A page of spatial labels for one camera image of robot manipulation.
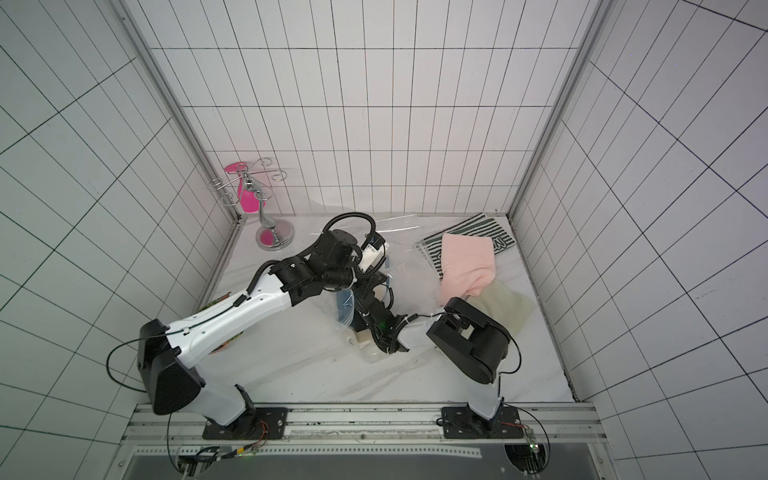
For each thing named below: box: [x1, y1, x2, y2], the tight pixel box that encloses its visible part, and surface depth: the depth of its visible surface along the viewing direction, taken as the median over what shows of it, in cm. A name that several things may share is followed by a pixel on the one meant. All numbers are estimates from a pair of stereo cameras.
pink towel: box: [439, 233, 496, 306], surface depth 103 cm
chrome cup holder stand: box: [211, 157, 294, 251], surface depth 112 cm
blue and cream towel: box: [336, 289, 374, 348], surface depth 77 cm
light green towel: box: [467, 280, 533, 338], surface depth 97 cm
